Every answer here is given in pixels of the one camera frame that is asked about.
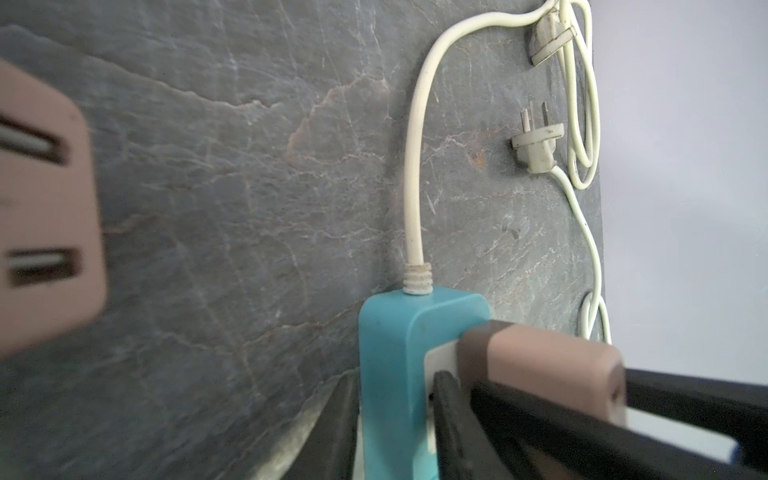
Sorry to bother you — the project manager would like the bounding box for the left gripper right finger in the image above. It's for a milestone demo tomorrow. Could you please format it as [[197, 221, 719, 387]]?
[[433, 370, 513, 480]]

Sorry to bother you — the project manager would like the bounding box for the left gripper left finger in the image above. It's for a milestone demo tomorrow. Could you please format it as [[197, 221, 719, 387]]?
[[283, 372, 360, 480]]

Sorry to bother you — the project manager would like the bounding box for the white cable of teal strip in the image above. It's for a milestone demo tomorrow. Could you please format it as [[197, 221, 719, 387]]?
[[401, 0, 562, 296]]

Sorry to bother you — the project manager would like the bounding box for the teal power strip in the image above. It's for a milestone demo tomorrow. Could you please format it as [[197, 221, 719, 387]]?
[[359, 287, 491, 479]]

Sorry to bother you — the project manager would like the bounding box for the white plug far right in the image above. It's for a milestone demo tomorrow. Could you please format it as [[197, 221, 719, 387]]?
[[530, 11, 576, 66]]

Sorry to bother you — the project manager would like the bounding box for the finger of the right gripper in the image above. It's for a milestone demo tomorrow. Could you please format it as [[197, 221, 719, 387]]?
[[626, 369, 767, 438], [471, 381, 767, 479]]

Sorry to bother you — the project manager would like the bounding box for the white plug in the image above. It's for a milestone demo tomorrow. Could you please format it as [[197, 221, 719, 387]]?
[[530, 11, 576, 66], [510, 101, 565, 174]]

